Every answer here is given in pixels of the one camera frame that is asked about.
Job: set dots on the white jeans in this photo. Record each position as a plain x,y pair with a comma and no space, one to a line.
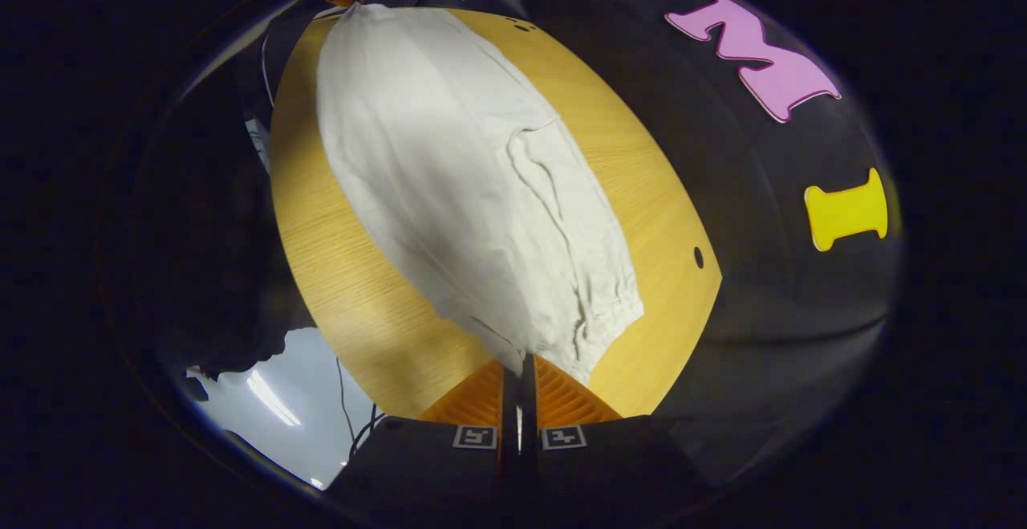
465,192

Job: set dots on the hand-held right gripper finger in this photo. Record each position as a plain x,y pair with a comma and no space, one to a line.
529,400
510,400

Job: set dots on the black backdrop cloth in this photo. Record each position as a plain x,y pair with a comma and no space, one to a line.
762,312

